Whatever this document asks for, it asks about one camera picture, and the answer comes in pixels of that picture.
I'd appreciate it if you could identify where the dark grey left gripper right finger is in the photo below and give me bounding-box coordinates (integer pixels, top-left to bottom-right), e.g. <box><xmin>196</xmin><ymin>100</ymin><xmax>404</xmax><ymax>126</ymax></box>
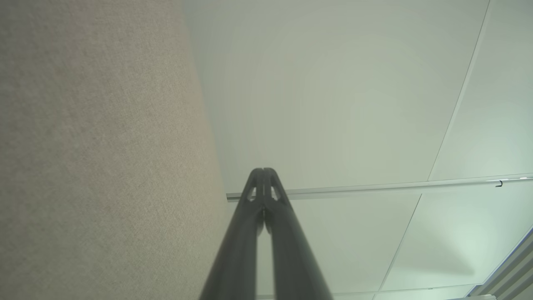
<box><xmin>264</xmin><ymin>168</ymin><xmax>334</xmax><ymax>300</ymax></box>

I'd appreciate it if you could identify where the grey slatted panel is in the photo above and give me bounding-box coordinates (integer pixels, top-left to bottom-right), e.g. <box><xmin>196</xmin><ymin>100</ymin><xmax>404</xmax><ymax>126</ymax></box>
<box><xmin>448</xmin><ymin>226</ymin><xmax>533</xmax><ymax>300</ymax></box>

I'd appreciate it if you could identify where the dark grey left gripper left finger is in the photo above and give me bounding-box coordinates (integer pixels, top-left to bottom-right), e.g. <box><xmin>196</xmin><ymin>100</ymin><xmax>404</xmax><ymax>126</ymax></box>
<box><xmin>200</xmin><ymin>168</ymin><xmax>264</xmax><ymax>300</ymax></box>

